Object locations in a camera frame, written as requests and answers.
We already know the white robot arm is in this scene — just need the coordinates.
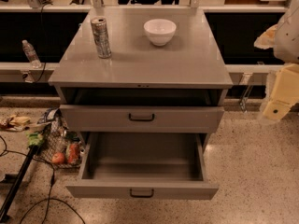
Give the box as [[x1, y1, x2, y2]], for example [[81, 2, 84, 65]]
[[254, 0, 299, 125]]

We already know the grey drawer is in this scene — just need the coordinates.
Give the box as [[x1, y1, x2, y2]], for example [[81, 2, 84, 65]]
[[66, 133, 219, 200], [60, 105, 224, 133]]

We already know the silver tall drink can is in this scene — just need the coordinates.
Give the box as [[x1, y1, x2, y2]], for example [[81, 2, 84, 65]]
[[91, 16, 111, 59]]

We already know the snack bags pile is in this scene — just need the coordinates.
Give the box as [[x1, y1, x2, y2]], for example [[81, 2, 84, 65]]
[[0, 115, 30, 132]]

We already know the red apple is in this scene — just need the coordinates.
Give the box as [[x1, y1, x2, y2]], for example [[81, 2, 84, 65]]
[[51, 152, 65, 164]]

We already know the black metal stand bar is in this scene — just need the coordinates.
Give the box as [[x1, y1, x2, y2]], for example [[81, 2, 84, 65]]
[[0, 147, 38, 224]]

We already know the metal rail bracket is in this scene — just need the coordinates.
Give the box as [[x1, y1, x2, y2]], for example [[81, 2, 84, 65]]
[[239, 73, 253, 112]]

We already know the grey metal drawer cabinet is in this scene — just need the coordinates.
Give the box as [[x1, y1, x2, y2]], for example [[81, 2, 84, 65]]
[[48, 7, 234, 151]]

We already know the black floor cable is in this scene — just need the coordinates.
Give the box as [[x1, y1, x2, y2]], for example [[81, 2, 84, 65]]
[[0, 135, 86, 224]]

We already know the clear plastic water bottle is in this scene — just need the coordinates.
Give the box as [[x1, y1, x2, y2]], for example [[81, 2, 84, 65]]
[[22, 40, 42, 69]]

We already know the white ceramic bowl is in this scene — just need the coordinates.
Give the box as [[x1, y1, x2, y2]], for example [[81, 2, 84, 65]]
[[144, 19, 177, 46]]

